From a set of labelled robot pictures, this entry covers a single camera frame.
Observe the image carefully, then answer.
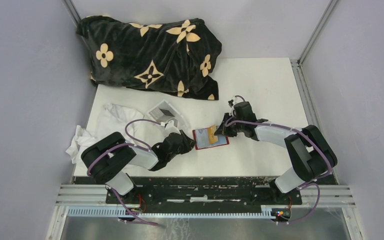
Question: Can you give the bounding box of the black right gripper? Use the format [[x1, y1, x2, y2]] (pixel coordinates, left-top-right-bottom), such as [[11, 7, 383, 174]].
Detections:
[[214, 112, 245, 137]]

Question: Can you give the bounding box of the red leather card holder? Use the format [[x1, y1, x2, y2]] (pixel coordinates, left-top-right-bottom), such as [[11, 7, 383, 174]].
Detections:
[[192, 125, 229, 150]]

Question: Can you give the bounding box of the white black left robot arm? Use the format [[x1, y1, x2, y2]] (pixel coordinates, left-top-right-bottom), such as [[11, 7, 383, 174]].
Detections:
[[81, 130, 196, 204]]

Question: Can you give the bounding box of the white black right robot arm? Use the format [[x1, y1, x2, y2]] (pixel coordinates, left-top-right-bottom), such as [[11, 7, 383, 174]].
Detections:
[[215, 101, 338, 204]]

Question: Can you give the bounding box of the stack of cards in box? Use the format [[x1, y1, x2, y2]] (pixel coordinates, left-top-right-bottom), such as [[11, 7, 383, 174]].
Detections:
[[149, 107, 175, 122]]

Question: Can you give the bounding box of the white plastic card box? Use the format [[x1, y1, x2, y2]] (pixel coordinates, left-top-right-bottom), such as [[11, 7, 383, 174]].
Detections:
[[146, 99, 190, 131]]

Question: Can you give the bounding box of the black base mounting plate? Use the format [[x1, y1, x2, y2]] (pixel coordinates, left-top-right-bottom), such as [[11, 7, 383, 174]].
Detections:
[[121, 176, 303, 214]]

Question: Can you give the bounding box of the white crumpled cloth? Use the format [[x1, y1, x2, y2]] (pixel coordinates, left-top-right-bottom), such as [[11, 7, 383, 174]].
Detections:
[[65, 103, 145, 177]]

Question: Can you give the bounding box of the black floral blanket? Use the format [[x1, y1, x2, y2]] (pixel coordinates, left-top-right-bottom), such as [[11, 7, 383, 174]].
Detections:
[[76, 15, 222, 101]]

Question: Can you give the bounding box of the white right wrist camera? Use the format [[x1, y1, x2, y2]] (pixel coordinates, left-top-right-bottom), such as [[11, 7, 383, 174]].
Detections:
[[228, 96, 243, 108]]

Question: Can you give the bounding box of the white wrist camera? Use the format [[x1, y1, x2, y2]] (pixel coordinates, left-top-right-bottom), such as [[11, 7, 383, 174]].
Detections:
[[228, 96, 243, 108], [160, 119, 181, 136]]

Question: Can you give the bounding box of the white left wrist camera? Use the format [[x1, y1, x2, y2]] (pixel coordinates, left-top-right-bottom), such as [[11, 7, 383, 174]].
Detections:
[[160, 119, 181, 136]]

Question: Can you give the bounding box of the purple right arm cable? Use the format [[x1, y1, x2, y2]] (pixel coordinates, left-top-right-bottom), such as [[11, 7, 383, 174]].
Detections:
[[225, 95, 333, 226]]

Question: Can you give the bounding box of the white slotted cable duct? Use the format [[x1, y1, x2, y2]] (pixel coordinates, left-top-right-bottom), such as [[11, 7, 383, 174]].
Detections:
[[66, 205, 274, 220]]

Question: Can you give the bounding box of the aluminium frame rail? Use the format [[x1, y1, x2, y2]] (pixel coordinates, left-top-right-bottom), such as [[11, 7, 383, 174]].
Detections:
[[291, 0, 356, 209]]

